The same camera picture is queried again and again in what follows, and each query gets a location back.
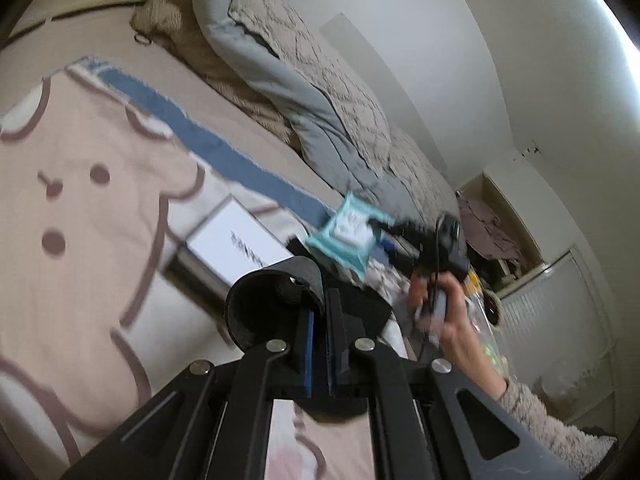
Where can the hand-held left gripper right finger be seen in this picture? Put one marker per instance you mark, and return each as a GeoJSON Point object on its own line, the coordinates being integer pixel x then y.
{"type": "Point", "coordinates": [334, 360]}

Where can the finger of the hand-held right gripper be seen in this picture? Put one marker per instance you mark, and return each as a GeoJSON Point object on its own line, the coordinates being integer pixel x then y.
{"type": "Point", "coordinates": [395, 255]}
{"type": "Point", "coordinates": [392, 227]}

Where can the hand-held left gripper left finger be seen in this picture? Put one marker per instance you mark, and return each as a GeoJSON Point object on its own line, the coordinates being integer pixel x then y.
{"type": "Point", "coordinates": [309, 360]}

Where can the teal wet wipes pack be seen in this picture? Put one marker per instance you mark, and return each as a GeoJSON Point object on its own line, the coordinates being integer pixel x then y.
{"type": "Point", "coordinates": [345, 235]}

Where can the black sun visor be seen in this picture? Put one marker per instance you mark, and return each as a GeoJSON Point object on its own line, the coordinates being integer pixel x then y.
{"type": "Point", "coordinates": [270, 285]}

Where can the person's right forearm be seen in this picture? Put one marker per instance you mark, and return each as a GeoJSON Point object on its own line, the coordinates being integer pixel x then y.
{"type": "Point", "coordinates": [550, 425]}

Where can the person's right hand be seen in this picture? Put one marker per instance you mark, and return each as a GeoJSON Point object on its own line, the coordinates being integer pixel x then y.
{"type": "Point", "coordinates": [460, 330]}

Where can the pink clothes pile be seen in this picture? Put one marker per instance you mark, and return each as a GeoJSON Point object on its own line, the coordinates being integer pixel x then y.
{"type": "Point", "coordinates": [485, 230]}

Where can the beige textured pillow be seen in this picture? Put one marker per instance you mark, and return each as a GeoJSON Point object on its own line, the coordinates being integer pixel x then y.
{"type": "Point", "coordinates": [310, 50]}
{"type": "Point", "coordinates": [420, 175]}

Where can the white slatted door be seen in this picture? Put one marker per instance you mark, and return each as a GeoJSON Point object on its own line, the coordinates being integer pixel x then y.
{"type": "Point", "coordinates": [550, 320]}

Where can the white and black box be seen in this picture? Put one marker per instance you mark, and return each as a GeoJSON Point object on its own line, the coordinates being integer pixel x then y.
{"type": "Point", "coordinates": [235, 245]}

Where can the grey duvet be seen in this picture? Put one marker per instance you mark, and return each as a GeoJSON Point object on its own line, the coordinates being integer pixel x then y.
{"type": "Point", "coordinates": [280, 80]}

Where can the beige fleece blanket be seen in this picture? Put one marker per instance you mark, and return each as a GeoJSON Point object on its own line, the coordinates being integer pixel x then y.
{"type": "Point", "coordinates": [210, 60]}

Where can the pink cartoon printed blanket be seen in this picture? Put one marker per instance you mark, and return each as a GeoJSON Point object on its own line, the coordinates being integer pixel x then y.
{"type": "Point", "coordinates": [100, 210]}

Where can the wooden wall niche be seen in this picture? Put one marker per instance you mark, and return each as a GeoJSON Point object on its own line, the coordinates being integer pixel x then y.
{"type": "Point", "coordinates": [505, 200]}

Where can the black and white wall hook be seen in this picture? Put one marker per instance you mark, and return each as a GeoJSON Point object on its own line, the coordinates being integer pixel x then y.
{"type": "Point", "coordinates": [530, 151]}

